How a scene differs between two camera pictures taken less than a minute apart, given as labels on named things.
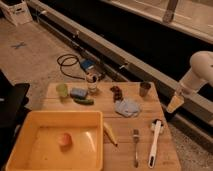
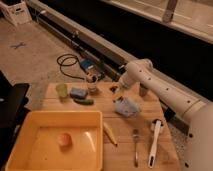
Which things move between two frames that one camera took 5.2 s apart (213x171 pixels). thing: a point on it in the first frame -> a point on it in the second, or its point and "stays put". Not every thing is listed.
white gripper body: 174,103 -> 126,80
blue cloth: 127,107 stays put
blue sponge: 78,92 stays put
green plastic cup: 62,90 stays put
